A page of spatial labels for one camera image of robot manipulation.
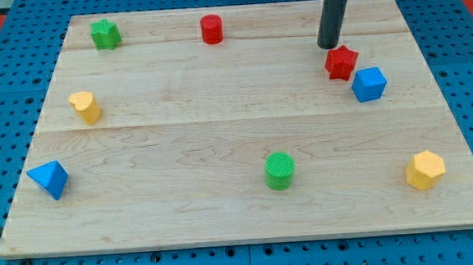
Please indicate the yellow hexagon block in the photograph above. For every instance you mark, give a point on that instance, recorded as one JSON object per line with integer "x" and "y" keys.
{"x": 424, "y": 170}

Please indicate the wooden board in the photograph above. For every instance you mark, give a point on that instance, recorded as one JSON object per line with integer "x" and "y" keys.
{"x": 177, "y": 157}

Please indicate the green cylinder block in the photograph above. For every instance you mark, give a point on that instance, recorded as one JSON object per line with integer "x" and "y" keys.
{"x": 279, "y": 168}

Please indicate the red cylinder block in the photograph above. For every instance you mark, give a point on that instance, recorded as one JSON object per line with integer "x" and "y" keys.
{"x": 211, "y": 27}

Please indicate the red star block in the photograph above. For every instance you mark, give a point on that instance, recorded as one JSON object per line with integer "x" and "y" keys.
{"x": 340, "y": 63}

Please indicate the blue cube block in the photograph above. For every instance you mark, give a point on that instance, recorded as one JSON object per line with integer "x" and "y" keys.
{"x": 369, "y": 84}

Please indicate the yellow heart block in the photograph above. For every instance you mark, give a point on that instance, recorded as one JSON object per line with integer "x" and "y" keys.
{"x": 86, "y": 106}

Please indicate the green star block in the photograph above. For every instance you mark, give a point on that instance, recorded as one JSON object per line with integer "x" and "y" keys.
{"x": 105, "y": 34}

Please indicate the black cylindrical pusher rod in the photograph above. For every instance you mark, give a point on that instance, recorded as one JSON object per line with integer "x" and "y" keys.
{"x": 330, "y": 25}

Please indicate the blue triangle block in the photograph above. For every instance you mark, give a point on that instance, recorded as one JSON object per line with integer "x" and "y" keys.
{"x": 51, "y": 177}

